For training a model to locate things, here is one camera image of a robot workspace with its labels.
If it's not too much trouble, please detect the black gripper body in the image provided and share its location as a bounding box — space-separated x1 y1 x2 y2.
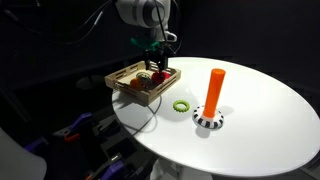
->
143 46 168 65

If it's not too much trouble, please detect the red toy ring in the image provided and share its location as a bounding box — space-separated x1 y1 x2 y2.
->
151 70 172 85

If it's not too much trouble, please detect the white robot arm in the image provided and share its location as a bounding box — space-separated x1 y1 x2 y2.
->
115 0 177 71

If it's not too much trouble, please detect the wooden slatted crate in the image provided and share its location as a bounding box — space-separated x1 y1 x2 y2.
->
104 61 181 105

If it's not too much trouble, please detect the black white striped base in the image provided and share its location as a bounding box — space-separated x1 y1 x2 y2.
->
192 106 224 129

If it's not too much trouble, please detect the purple orange clamp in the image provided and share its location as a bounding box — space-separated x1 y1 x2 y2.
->
64 112 92 143

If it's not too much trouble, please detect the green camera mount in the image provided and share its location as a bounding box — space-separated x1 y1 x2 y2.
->
130 38 160 51

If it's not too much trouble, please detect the orange toy ring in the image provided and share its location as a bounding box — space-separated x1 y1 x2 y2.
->
129 77 148 91

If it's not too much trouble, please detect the lime green toy ring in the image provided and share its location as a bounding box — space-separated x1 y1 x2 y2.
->
172 99 191 114

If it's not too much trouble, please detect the orange stacking post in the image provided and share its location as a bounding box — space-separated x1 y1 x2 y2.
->
203 68 226 118

